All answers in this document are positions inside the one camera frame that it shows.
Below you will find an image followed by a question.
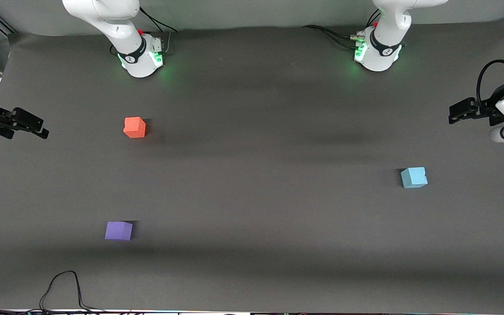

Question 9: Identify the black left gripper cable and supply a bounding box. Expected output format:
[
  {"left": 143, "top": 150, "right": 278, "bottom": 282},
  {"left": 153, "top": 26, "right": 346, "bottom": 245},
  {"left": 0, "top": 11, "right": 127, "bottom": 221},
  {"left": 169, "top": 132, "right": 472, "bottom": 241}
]
[{"left": 476, "top": 59, "right": 504, "bottom": 106}]

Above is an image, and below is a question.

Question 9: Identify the black right arm base cable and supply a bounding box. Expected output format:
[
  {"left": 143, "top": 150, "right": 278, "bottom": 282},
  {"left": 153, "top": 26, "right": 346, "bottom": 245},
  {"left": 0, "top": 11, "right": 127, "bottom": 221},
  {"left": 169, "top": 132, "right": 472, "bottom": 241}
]
[{"left": 139, "top": 6, "right": 178, "bottom": 34}]

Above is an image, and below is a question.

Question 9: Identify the aluminium frame rail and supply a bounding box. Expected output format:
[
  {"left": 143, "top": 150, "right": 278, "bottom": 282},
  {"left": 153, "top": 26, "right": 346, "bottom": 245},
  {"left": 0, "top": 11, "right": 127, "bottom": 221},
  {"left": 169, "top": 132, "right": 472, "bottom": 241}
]
[{"left": 0, "top": 10, "right": 17, "bottom": 35}]

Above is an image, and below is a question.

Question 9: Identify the dark grey table mat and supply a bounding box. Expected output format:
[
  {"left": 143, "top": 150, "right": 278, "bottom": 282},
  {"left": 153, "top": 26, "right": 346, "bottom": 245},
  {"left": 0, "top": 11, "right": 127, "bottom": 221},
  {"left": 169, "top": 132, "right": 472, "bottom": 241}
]
[{"left": 0, "top": 15, "right": 504, "bottom": 314}]

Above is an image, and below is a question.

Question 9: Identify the purple foam block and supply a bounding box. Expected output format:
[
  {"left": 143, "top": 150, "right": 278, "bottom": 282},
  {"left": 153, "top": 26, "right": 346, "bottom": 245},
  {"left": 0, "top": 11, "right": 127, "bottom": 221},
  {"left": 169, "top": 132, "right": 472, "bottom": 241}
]
[{"left": 105, "top": 221, "right": 133, "bottom": 242}]

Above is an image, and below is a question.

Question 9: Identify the black arm base cable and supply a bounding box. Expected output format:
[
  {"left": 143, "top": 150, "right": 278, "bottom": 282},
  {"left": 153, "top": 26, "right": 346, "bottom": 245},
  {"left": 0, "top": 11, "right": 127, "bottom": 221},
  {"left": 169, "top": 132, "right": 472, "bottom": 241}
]
[
  {"left": 139, "top": 6, "right": 178, "bottom": 34},
  {"left": 302, "top": 24, "right": 363, "bottom": 49}
]

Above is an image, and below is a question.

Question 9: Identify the orange foam block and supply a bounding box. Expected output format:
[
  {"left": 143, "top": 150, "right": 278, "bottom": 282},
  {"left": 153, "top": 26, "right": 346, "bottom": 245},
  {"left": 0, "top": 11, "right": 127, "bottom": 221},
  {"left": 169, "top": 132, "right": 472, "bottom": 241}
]
[{"left": 123, "top": 117, "right": 147, "bottom": 139}]

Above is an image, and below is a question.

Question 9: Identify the light blue foam block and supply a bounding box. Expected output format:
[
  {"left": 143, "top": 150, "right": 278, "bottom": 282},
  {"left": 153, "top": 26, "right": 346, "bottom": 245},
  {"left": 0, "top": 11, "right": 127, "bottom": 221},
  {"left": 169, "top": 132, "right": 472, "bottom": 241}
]
[{"left": 400, "top": 167, "right": 428, "bottom": 189}]

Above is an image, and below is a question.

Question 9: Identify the black left arm base cable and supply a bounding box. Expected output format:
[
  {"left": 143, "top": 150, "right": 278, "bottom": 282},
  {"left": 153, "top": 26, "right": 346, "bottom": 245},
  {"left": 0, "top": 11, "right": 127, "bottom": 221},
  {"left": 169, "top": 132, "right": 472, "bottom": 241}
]
[{"left": 302, "top": 24, "right": 363, "bottom": 49}]

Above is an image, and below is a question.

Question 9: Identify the looped thin black cable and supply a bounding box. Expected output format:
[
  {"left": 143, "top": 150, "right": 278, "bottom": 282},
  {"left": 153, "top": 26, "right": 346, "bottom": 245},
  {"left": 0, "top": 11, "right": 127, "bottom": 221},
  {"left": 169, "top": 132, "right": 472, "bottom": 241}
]
[{"left": 39, "top": 270, "right": 106, "bottom": 314}]

